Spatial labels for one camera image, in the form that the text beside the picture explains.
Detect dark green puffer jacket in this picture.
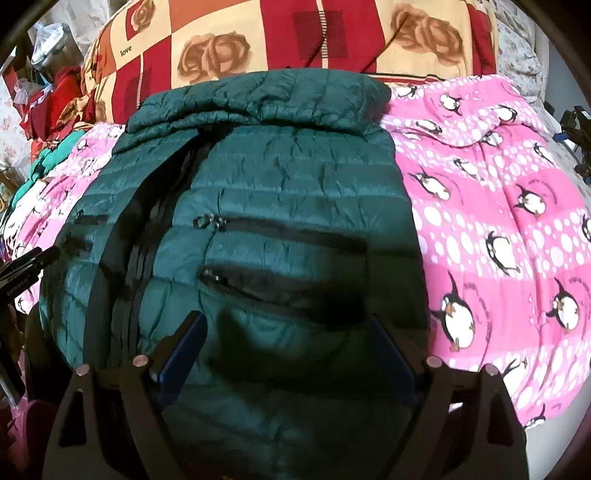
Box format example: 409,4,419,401
39,69,429,479

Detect red clothes pile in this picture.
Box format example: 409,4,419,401
20,66,96,141

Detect red rose patterned quilt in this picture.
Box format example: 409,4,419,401
81,0,499,123

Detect pink penguin blanket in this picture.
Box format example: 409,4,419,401
0,73,591,430

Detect white floral bedding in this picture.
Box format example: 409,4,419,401
491,1,550,104

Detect teal green garment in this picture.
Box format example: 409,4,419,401
9,130,85,209

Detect clear plastic bag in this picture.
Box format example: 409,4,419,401
31,22,70,71

